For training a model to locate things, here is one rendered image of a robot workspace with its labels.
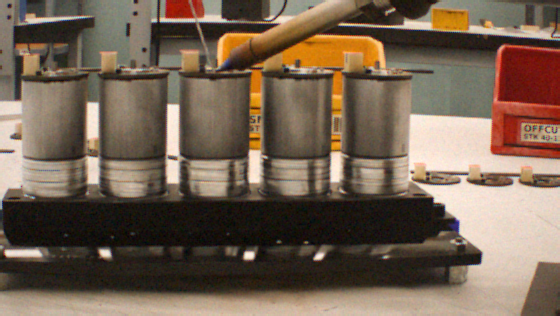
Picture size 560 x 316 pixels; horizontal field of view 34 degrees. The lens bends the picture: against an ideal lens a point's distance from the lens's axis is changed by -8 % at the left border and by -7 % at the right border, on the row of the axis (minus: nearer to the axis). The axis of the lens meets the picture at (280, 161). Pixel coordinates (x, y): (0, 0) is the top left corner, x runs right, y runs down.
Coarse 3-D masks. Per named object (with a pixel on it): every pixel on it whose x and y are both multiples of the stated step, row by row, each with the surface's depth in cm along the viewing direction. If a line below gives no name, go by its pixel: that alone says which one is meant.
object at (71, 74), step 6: (36, 72) 31; (42, 72) 31; (66, 72) 32; (72, 72) 32; (78, 72) 32; (84, 72) 32; (24, 78) 31; (30, 78) 31; (36, 78) 31; (42, 78) 31; (48, 78) 31; (54, 78) 31; (60, 78) 31; (66, 78) 31; (72, 78) 31
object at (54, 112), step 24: (48, 72) 32; (24, 96) 31; (48, 96) 31; (72, 96) 31; (24, 120) 32; (48, 120) 31; (72, 120) 32; (24, 144) 32; (48, 144) 31; (72, 144) 32; (24, 168) 32; (48, 168) 31; (72, 168) 32; (24, 192) 32; (48, 192) 32; (72, 192) 32
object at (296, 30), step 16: (336, 0) 29; (352, 0) 28; (368, 0) 28; (384, 0) 27; (304, 16) 29; (320, 16) 29; (336, 16) 29; (352, 16) 29; (368, 16) 28; (272, 32) 30; (288, 32) 30; (304, 32) 29; (320, 32) 29; (240, 48) 31; (256, 48) 30; (272, 48) 30; (240, 64) 31
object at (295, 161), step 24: (264, 96) 33; (288, 96) 32; (312, 96) 32; (264, 120) 33; (288, 120) 33; (312, 120) 33; (264, 144) 33; (288, 144) 33; (312, 144) 33; (264, 168) 33; (288, 168) 33; (312, 168) 33; (264, 192) 34; (288, 192) 33; (312, 192) 33
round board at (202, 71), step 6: (198, 66) 33; (204, 66) 33; (180, 72) 32; (186, 72) 32; (192, 72) 32; (198, 72) 32; (204, 72) 32; (210, 72) 32; (228, 72) 32; (234, 72) 32; (240, 72) 32; (246, 72) 32
